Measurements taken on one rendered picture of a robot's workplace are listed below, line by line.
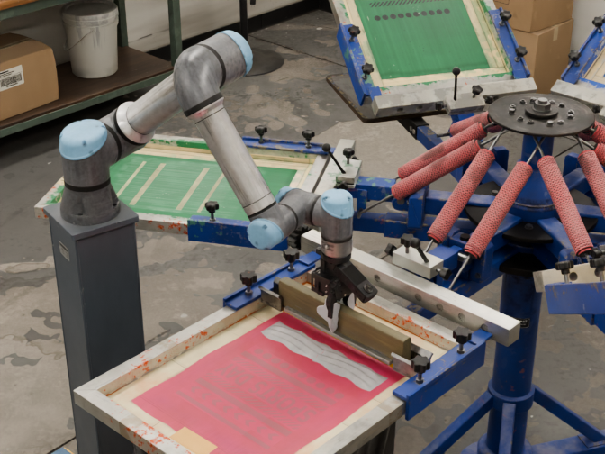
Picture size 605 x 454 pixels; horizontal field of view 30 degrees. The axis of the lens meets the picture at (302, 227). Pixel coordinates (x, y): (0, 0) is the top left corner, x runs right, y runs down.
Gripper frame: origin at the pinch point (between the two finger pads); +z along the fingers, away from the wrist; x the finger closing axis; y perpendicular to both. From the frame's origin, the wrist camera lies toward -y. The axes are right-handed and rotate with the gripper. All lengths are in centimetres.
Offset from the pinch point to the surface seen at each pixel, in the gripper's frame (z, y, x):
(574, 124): -30, -11, -84
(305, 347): 4.5, 4.4, 8.4
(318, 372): 5.3, -4.2, 13.2
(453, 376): 3.2, -30.3, -5.1
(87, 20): 42, 337, -178
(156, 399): 5.3, 16.3, 46.5
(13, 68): 52, 328, -122
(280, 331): 4.5, 13.6, 7.8
